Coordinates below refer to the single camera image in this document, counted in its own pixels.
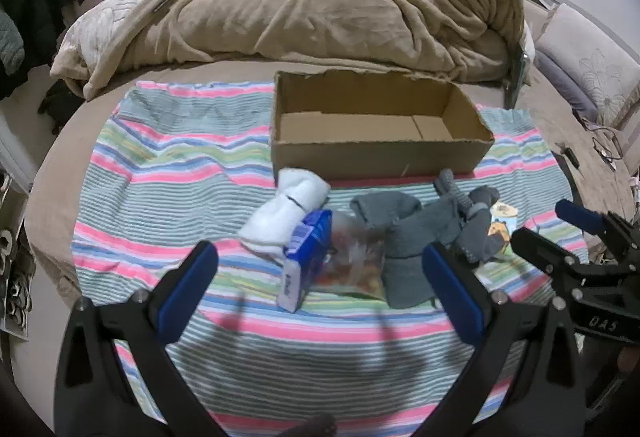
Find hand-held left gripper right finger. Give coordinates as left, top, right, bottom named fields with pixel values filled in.
left=415, top=241, right=588, bottom=437

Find striped pastel blanket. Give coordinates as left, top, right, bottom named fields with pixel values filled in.
left=71, top=81, right=588, bottom=437

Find black white printed sheet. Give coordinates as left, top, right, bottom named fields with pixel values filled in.
left=0, top=172, right=37, bottom=342

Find beige fleece blanket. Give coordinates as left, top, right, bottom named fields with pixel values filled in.
left=50, top=0, right=526, bottom=102

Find grey dotted socks with tag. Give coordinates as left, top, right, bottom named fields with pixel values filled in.
left=432, top=168, right=521, bottom=266

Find black metal bed bracket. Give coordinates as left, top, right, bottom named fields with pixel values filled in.
left=502, top=36, right=534, bottom=110

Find white socks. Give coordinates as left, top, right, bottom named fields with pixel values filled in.
left=239, top=168, right=332, bottom=263

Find blue and white carton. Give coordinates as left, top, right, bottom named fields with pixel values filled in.
left=276, top=209, right=334, bottom=313

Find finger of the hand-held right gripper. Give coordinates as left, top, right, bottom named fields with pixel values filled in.
left=555, top=199, right=632, bottom=263
left=510, top=226, right=591, bottom=289

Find clear plastic container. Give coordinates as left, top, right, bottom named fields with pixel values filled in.
left=320, top=212, right=387, bottom=302

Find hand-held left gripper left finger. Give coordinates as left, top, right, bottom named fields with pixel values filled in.
left=54, top=240, right=223, bottom=437

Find plain grey socks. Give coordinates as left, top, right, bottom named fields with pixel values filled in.
left=349, top=192, right=467, bottom=310

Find black cloth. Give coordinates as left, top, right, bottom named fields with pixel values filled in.
left=37, top=81, right=85, bottom=136

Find brown cardboard box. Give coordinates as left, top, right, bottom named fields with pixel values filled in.
left=270, top=69, right=496, bottom=182

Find black charging cable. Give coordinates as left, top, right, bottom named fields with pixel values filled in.
left=556, top=121, right=627, bottom=174

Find white quilted duvet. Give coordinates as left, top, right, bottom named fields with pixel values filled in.
left=52, top=0, right=201, bottom=68

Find floral embroidered pillow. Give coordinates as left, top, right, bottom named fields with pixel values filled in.
left=534, top=4, right=640, bottom=124

